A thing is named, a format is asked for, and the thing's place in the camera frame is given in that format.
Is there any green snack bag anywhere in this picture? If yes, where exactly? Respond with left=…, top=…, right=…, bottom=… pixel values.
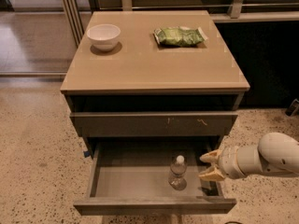
left=153, top=26, right=207, bottom=48

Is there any white ceramic bowl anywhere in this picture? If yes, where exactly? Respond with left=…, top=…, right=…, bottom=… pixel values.
left=87, top=24, right=121, bottom=51

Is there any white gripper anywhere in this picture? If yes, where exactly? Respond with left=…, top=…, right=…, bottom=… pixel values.
left=198, top=146, right=246, bottom=181

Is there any black object on floor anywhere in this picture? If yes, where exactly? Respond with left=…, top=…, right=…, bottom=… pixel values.
left=285, top=99, right=299, bottom=116

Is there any grey drawer cabinet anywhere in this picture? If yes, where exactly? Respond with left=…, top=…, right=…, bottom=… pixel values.
left=60, top=10, right=250, bottom=217

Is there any blue tape piece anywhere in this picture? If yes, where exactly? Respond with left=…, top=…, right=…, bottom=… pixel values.
left=83, top=151, right=91, bottom=158

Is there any metal railing frame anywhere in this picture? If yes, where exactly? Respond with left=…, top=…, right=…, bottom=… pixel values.
left=62, top=0, right=299, bottom=42

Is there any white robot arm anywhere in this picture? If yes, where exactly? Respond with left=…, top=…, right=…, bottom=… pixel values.
left=199, top=133, right=299, bottom=181

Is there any clear plastic water bottle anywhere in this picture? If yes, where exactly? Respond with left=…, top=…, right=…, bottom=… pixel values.
left=168, top=155, right=187, bottom=190

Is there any open grey middle drawer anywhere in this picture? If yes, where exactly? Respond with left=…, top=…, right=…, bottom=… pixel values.
left=74, top=140, right=236, bottom=216

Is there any closed grey top drawer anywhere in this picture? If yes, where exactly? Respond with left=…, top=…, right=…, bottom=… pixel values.
left=70, top=111, right=237, bottom=138

